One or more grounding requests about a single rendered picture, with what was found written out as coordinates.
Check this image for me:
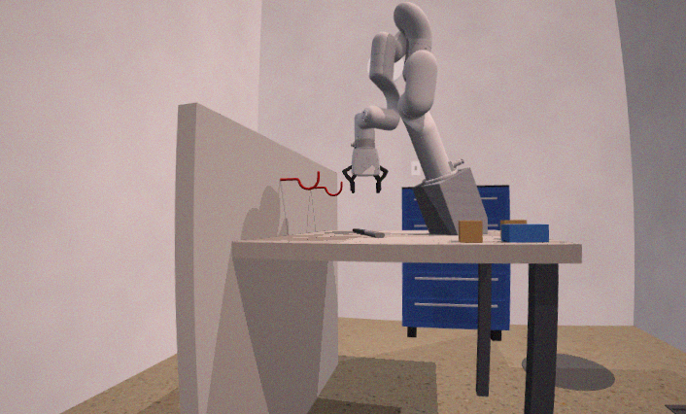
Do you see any beige flat wall panel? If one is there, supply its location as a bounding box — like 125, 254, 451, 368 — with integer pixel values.
175, 102, 338, 414

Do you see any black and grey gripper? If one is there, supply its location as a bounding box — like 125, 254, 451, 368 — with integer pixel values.
342, 147, 389, 193

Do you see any grey bar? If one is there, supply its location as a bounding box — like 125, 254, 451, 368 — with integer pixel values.
353, 228, 385, 238

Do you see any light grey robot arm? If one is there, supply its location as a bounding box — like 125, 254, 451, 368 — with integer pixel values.
351, 2, 464, 185

